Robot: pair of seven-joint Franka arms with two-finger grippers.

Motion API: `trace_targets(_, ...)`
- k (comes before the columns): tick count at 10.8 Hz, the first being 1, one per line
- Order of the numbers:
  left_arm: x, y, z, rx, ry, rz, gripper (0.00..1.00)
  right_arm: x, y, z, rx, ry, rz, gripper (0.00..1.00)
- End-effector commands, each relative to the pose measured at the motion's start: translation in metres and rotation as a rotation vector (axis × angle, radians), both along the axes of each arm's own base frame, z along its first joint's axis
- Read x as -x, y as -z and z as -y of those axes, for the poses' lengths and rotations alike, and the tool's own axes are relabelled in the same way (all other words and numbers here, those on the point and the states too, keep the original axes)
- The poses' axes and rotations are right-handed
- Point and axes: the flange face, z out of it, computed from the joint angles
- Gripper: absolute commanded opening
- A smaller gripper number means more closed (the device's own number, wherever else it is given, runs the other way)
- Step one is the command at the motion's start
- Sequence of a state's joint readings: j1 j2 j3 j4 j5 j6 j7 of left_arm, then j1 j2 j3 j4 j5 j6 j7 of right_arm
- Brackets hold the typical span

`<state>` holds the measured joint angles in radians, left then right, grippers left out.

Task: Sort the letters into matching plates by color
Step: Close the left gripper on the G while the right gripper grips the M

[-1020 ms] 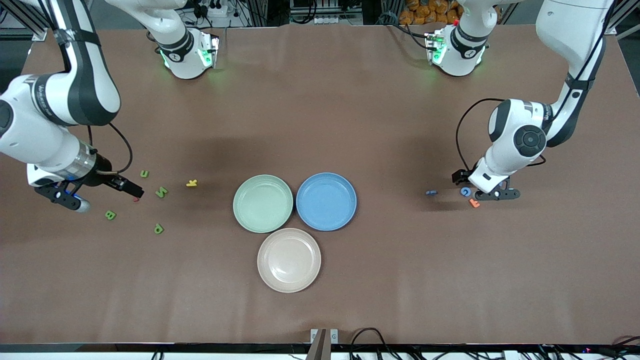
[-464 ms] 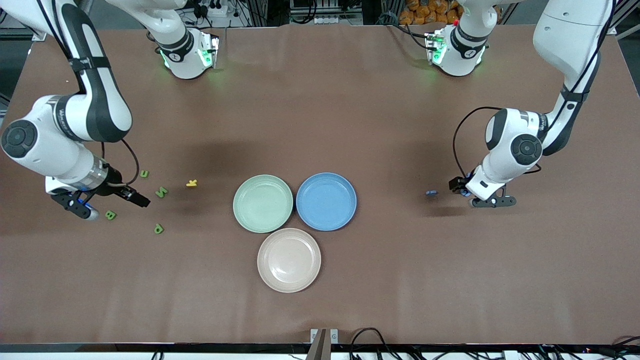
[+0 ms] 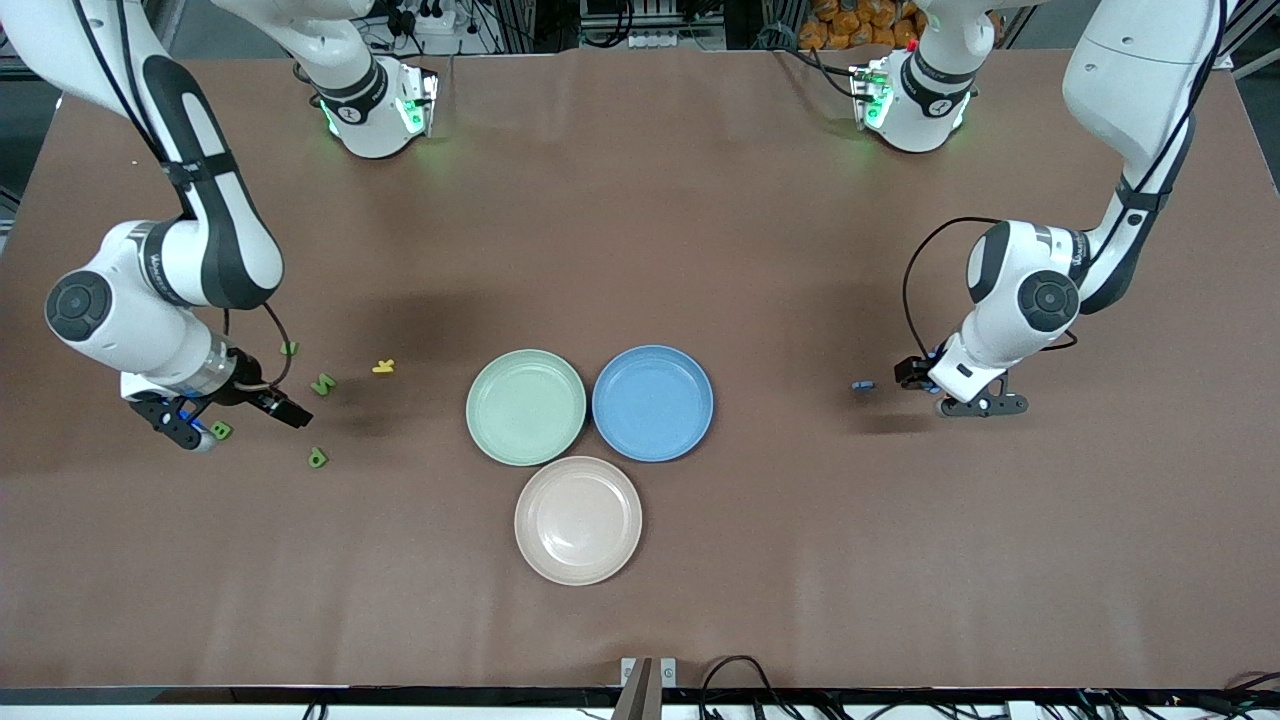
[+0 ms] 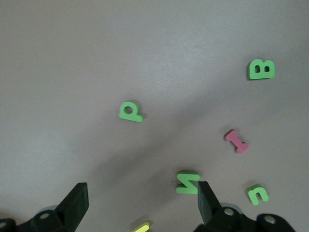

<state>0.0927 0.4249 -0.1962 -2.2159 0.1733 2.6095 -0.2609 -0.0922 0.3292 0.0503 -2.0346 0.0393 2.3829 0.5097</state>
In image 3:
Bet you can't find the blue round plate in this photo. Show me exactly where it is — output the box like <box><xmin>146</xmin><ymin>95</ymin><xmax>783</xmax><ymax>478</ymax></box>
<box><xmin>591</xmin><ymin>345</ymin><xmax>715</xmax><ymax>463</ymax></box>

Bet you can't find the grey metal mounting bracket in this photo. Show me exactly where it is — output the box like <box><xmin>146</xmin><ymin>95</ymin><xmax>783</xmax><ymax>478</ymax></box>
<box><xmin>620</xmin><ymin>657</ymin><xmax>678</xmax><ymax>691</ymax></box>

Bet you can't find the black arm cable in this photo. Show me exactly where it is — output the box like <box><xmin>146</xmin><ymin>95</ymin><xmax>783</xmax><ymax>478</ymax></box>
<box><xmin>902</xmin><ymin>0</ymin><xmax>1233</xmax><ymax>366</ymax></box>
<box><xmin>70</xmin><ymin>0</ymin><xmax>293</xmax><ymax>393</ymax></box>

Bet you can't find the orange fruit pile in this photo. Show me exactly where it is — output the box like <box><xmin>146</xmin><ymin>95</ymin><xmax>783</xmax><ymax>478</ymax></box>
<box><xmin>798</xmin><ymin>0</ymin><xmax>926</xmax><ymax>51</ymax></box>

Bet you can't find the beige pink round plate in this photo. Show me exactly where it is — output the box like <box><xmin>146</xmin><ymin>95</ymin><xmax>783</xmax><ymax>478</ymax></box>
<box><xmin>514</xmin><ymin>456</ymin><xmax>644</xmax><ymax>587</ymax></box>

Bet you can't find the black looped cable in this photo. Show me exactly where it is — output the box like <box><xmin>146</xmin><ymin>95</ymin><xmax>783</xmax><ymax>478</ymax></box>
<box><xmin>700</xmin><ymin>655</ymin><xmax>791</xmax><ymax>720</ymax></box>

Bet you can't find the green round plate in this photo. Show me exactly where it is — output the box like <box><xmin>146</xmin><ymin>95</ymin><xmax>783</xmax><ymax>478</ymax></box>
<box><xmin>465</xmin><ymin>349</ymin><xmax>588</xmax><ymax>467</ymax></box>

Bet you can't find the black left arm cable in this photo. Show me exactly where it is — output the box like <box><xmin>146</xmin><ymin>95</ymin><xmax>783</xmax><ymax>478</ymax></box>
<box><xmin>902</xmin><ymin>0</ymin><xmax>1233</xmax><ymax>366</ymax></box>

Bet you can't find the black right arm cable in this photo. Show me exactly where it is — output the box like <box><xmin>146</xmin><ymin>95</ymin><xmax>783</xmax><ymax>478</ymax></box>
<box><xmin>70</xmin><ymin>0</ymin><xmax>293</xmax><ymax>393</ymax></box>

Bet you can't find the brown angled post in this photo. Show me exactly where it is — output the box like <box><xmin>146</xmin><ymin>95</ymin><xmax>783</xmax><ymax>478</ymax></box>
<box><xmin>612</xmin><ymin>657</ymin><xmax>653</xmax><ymax>720</ymax></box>

